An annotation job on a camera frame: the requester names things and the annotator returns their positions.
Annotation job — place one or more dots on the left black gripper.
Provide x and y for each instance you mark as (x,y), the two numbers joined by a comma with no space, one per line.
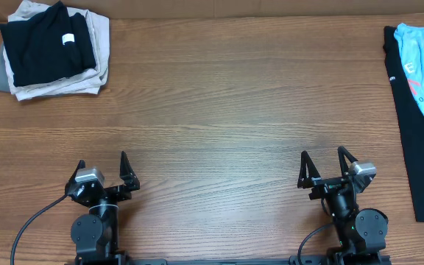
(130,183)

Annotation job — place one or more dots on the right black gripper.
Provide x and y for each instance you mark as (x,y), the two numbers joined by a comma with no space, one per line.
(330,182)

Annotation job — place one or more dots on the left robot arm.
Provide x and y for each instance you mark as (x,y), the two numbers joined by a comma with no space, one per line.
(96,234)

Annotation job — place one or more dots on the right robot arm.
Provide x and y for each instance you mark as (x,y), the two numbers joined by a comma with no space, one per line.
(361,232)

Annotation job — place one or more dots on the folded beige garment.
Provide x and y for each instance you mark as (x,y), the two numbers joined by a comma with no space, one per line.
(90,80)

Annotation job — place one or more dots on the black t-shirt at right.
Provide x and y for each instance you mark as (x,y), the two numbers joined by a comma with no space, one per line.
(410,121)

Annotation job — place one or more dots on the folded grey garment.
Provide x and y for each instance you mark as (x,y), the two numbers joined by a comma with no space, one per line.
(4,84)

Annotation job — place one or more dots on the folded black shirt on stack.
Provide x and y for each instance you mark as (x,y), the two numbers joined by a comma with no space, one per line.
(49,46)

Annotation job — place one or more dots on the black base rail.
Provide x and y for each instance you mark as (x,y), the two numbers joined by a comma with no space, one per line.
(226,262)

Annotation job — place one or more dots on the cardboard wall panel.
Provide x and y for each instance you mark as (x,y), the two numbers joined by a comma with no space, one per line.
(133,9)

